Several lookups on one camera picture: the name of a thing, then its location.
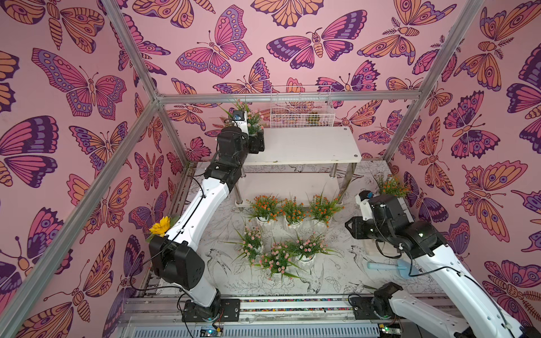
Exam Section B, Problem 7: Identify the pink flower pot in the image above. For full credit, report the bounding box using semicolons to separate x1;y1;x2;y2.
222;100;263;136
285;233;335;264
234;226;263;266
255;242;299;279

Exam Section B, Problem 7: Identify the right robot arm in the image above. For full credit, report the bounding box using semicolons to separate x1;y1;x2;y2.
345;190;540;337

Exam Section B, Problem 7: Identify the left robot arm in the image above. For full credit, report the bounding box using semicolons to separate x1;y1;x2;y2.
149;127;265;321

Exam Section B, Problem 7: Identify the white two-tier rack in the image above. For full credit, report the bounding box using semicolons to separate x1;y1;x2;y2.
233;127;362;208

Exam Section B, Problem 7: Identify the orange flower pot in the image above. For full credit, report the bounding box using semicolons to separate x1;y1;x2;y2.
373;174;411;198
309;193;344;231
248;195;283;222
279;197;307;229

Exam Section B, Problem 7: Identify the orange flower pot far right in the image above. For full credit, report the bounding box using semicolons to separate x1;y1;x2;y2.
373;174;411;198

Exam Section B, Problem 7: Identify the light blue scoop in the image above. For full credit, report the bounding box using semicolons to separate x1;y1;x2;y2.
366;259;419;280

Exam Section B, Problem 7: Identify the orange flower pot left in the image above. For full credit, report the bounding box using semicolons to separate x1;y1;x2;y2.
248;195;283;222

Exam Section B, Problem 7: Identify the orange flower pot middle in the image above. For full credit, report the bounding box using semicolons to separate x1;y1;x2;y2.
279;197;307;229

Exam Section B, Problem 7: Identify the yellow flower bouquet vase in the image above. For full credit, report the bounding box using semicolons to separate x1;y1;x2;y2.
146;216;180;243

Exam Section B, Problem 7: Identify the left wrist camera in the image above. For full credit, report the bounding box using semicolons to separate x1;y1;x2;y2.
231;110;249;135

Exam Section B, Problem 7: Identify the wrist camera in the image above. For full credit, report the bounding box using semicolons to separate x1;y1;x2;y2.
231;110;249;135
355;190;373;214

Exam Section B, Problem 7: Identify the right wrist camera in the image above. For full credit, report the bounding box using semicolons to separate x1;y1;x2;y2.
355;190;373;214

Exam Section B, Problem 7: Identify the white wire basket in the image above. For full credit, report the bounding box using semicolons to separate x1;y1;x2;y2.
269;86;335;129

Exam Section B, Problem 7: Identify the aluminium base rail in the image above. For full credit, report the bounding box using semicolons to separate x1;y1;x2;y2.
113;293;466;338

